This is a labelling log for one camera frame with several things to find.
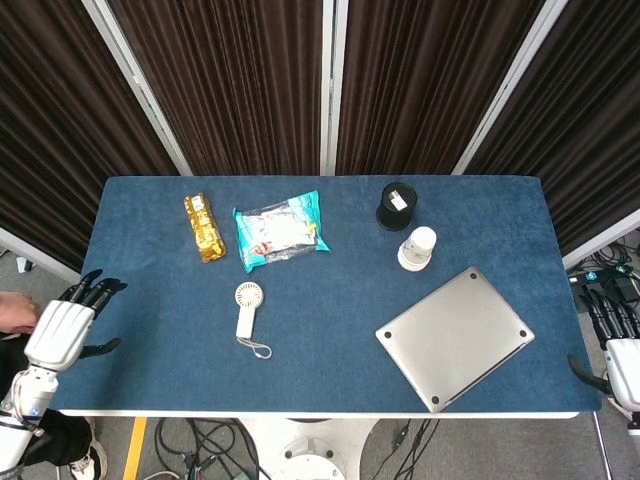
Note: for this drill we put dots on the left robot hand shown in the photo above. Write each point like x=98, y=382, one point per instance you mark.
x=59, y=331

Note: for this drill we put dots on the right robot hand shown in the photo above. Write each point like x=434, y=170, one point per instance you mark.
x=617, y=345

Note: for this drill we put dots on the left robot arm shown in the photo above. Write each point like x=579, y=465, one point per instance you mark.
x=22, y=420

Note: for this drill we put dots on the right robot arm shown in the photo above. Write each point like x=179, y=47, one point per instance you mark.
x=635, y=425

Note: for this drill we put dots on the person's hand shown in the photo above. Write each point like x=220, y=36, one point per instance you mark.
x=17, y=312

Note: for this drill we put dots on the white handheld fan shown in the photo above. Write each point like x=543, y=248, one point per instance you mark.
x=247, y=315

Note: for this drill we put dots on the white sneaker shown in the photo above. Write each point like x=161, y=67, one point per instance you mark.
x=89, y=457

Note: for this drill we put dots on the yellow floor tape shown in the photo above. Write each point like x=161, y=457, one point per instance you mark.
x=135, y=447

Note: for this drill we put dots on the silver laptop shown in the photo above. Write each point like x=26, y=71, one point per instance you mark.
x=454, y=339

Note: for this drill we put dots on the gold foil snack bar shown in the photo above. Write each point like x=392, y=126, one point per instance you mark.
x=204, y=229

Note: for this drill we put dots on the white paper cup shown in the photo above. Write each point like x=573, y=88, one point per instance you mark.
x=417, y=248

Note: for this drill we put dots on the teal plastic snack bag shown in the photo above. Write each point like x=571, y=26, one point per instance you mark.
x=280, y=231

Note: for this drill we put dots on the black cylindrical container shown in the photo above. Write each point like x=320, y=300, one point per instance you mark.
x=396, y=206

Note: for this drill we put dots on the blue table mat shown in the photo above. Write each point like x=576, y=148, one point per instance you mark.
x=325, y=300

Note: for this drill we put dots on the dark brown curtain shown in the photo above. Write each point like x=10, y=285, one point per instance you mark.
x=235, y=85

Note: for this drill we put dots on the white table pedestal base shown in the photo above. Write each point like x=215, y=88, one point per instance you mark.
x=305, y=449

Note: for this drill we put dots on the white partition post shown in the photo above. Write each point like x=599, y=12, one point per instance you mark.
x=330, y=87

